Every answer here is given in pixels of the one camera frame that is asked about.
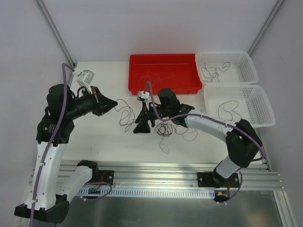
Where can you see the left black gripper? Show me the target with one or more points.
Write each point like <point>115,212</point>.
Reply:
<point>98,104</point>

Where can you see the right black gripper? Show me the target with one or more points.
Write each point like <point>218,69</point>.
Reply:
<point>147,113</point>

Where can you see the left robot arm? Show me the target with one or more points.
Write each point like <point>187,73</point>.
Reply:
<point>48,202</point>

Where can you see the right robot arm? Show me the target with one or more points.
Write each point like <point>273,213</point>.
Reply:
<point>240,138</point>

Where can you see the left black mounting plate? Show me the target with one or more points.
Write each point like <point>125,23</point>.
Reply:
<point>106,176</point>

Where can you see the black mounting plate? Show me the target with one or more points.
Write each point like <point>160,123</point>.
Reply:
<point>209,179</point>
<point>106,176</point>

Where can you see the red plastic tray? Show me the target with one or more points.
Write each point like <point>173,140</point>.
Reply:
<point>177,71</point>

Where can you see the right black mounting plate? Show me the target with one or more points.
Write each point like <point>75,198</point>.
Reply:
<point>209,179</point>

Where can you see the far white perforated basket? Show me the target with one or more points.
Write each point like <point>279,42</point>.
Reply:
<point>235,67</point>

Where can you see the white perforated basket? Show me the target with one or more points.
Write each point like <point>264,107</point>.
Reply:
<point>239,101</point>
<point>235,67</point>

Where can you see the near white perforated basket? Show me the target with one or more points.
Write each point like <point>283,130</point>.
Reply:
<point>239,101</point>

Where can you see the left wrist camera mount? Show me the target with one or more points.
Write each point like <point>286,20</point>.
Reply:
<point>84,78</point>

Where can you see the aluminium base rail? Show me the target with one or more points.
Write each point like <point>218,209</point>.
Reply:
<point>184,176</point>

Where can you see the white slotted cable duct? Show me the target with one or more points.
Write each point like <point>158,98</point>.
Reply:
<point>147,192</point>

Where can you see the left aluminium frame post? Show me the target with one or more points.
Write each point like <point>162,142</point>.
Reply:
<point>48,18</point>

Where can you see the aluminium frame post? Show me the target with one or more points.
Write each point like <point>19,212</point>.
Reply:
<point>48,18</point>
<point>268,21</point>

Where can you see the right aluminium frame post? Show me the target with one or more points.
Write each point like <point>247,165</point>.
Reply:
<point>268,21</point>

